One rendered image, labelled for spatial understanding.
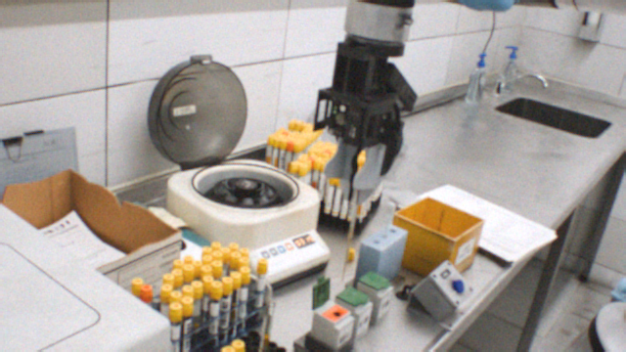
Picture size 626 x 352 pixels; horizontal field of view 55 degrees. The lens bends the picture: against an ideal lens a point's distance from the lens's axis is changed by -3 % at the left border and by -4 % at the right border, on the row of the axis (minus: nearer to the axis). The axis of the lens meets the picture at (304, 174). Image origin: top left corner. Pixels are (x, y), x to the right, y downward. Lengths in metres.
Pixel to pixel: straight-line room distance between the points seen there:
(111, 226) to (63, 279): 0.53
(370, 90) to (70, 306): 0.40
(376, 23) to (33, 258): 0.42
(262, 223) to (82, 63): 0.42
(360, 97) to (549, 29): 2.51
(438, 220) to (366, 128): 0.61
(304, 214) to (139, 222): 0.30
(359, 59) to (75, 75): 0.60
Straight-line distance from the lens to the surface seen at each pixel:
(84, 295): 0.51
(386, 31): 0.69
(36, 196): 1.09
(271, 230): 1.07
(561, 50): 3.16
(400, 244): 1.10
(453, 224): 1.26
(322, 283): 0.89
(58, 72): 1.12
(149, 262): 0.89
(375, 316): 1.02
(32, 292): 0.52
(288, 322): 1.00
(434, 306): 1.05
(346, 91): 0.70
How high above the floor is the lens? 1.46
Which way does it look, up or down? 22 degrees down
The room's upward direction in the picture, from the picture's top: 8 degrees clockwise
